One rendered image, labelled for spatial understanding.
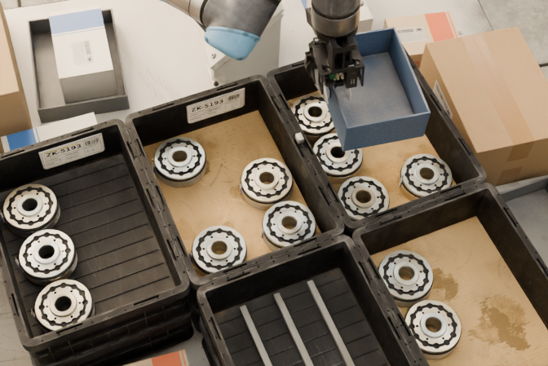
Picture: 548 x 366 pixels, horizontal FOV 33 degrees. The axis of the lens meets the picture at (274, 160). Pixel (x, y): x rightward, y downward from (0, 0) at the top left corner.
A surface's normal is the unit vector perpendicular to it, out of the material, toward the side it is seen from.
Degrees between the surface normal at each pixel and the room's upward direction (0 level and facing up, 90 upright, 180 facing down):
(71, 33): 0
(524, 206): 0
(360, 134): 90
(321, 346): 0
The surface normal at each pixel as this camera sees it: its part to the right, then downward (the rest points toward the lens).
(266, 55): 0.21, 0.82
